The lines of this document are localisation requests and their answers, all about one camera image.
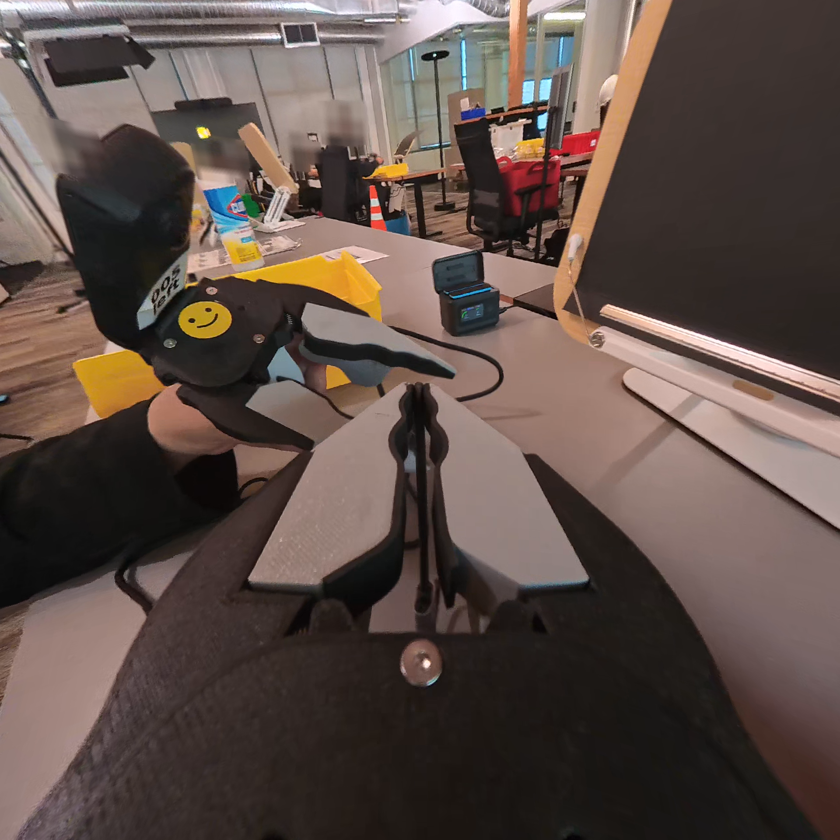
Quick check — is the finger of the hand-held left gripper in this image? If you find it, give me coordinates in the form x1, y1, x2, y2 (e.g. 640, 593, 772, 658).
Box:
300, 302, 458, 389
178, 381, 319, 454

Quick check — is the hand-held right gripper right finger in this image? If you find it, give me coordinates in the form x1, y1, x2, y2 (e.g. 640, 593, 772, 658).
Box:
423, 382, 590, 607

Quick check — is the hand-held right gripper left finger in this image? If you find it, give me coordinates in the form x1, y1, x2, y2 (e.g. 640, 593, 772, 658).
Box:
248, 382, 410, 598

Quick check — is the yellow plastic bin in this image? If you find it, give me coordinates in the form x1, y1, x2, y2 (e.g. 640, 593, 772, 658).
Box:
73, 250, 384, 418

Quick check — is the person's left hand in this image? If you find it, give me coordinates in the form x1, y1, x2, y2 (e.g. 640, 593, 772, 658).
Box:
146, 384, 240, 469

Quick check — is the blue and black device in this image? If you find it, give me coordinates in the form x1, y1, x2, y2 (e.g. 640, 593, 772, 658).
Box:
432, 250, 502, 337

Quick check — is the white wipes canister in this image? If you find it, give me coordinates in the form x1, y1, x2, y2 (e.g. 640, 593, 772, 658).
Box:
203, 184, 266, 271

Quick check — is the black flat panel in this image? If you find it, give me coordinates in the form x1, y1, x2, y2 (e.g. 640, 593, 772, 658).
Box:
512, 283, 560, 320

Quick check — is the black office chair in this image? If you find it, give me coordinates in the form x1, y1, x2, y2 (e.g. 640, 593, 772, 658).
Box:
453, 119, 563, 257

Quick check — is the black floor lamp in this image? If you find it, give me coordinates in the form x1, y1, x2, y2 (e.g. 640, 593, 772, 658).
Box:
420, 49, 458, 214

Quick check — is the black monitor screen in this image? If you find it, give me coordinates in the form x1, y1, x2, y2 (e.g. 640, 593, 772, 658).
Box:
575, 0, 840, 382

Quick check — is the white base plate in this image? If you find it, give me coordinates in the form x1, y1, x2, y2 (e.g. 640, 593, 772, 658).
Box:
623, 365, 840, 530

